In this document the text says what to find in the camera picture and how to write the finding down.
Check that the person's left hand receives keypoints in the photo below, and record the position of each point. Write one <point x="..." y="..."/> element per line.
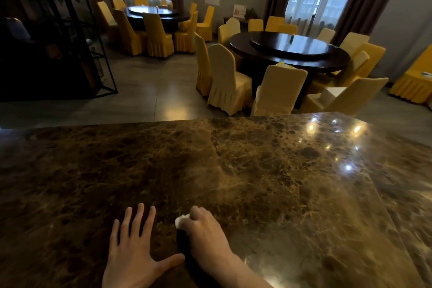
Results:
<point x="130" y="264"/>

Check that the person's right hand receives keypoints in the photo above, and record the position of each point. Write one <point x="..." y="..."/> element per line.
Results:
<point x="207" y="244"/>

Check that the person's left little finger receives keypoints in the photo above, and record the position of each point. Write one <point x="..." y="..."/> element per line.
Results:
<point x="114" y="233"/>

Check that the person's left middle finger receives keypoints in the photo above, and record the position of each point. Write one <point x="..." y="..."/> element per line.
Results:
<point x="138" y="220"/>

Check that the person's left thumb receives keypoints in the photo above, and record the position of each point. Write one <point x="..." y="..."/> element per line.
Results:
<point x="170" y="261"/>

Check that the person's right fingers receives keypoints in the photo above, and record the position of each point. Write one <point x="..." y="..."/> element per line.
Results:
<point x="199" y="214"/>

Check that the white wiping cloth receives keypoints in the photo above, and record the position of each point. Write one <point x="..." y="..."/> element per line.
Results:
<point x="182" y="221"/>

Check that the person's right forearm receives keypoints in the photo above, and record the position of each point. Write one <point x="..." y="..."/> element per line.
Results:
<point x="243" y="276"/>

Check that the group of yellow covered chairs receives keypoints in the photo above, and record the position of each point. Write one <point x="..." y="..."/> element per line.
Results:
<point x="226" y="78"/>
<point x="155" y="38"/>

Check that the dark wooden turntable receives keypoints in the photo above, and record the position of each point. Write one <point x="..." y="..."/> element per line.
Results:
<point x="290" y="48"/>

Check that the small dark round table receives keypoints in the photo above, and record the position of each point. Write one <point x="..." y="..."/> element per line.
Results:
<point x="175" y="21"/>

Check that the black metal shelf rack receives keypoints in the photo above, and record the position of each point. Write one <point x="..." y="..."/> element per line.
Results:
<point x="50" y="44"/>

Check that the small white red sign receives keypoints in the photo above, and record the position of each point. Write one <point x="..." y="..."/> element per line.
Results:
<point x="239" y="11"/>

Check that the small potted plant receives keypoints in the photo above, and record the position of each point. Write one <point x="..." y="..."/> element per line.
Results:
<point x="251" y="13"/>

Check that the large dark round table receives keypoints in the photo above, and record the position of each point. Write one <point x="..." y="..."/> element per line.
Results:
<point x="337" y="59"/>

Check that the glass turntable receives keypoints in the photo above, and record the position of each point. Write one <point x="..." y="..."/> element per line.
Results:
<point x="153" y="11"/>

